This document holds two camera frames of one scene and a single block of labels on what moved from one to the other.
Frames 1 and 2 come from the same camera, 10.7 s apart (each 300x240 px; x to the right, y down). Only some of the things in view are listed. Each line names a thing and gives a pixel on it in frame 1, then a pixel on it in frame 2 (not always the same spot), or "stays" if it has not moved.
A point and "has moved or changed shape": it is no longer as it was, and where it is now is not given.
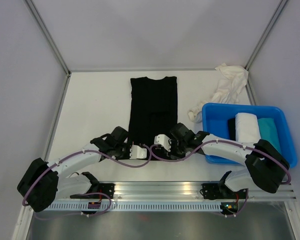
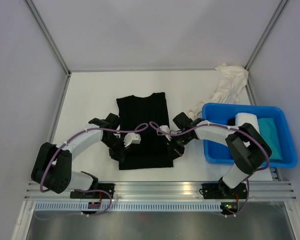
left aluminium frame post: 45,31 stays
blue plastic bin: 215,117 stays
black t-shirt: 153,111 has moved or changed shape
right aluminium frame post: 280,7 stays
